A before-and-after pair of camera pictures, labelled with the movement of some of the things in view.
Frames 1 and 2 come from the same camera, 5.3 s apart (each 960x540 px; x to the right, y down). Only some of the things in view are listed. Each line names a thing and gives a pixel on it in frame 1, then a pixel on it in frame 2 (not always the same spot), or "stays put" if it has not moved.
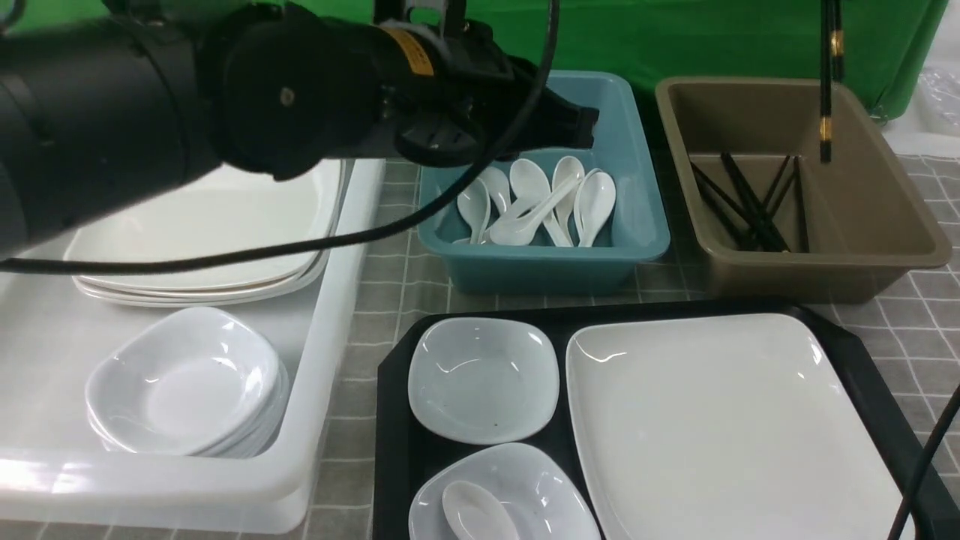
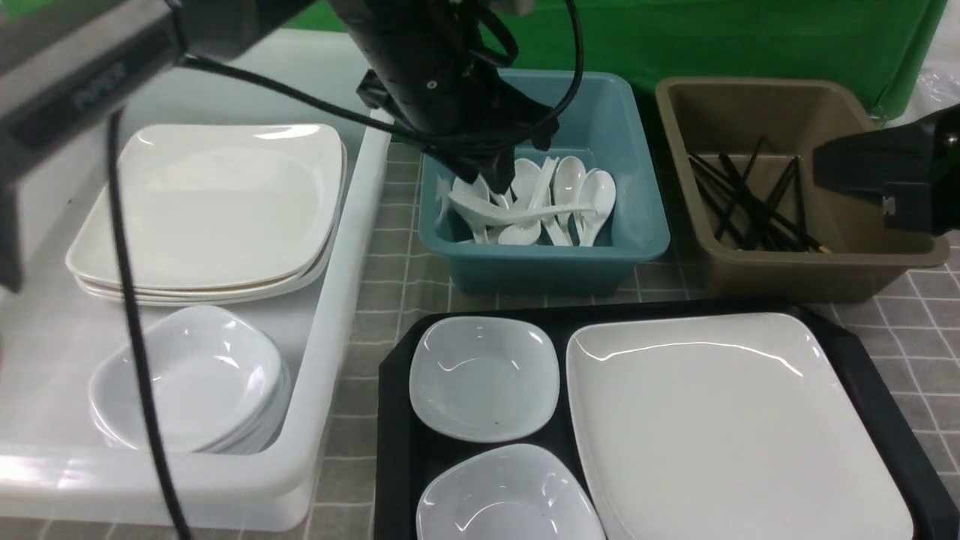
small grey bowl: (483, 380) stays put
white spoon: (474, 514) -> (489, 213)
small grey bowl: (540, 498) stays put
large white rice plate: (733, 427) stays put
